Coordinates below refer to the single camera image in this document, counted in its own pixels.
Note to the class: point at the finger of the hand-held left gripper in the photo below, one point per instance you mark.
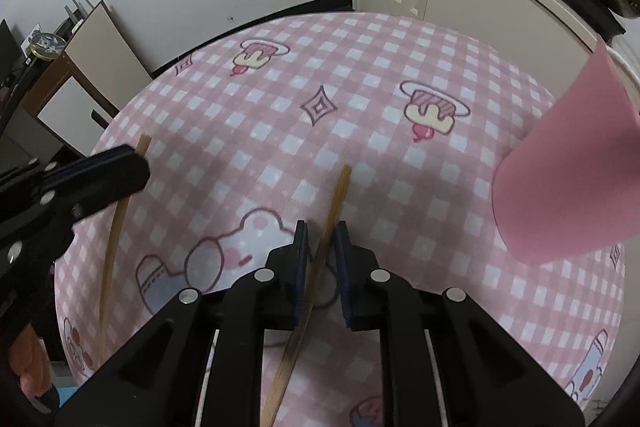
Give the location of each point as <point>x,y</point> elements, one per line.
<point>105,182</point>

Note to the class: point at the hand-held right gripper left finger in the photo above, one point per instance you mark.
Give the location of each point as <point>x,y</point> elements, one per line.
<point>301,277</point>

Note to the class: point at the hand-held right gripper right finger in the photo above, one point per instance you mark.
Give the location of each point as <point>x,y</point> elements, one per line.
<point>342,277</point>

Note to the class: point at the long wooden chopstick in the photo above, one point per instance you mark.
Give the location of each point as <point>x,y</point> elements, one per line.
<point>117,227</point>
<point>340,197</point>

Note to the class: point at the pink cup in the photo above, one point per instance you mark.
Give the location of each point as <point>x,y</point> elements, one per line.
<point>565,167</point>

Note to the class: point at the person's left hand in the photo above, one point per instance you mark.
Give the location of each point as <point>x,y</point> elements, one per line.
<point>32,362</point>

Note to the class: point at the brown and white side cabinet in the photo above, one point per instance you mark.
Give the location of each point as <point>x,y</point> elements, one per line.
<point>65,107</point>

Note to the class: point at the round decorated tin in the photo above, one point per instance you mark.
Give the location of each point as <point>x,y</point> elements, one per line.
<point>47,44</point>

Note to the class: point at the black monitor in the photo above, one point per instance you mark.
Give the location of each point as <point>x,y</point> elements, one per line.
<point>7,52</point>

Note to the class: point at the pink checked tablecloth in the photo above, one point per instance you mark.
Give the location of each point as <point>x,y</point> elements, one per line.
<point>375,72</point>

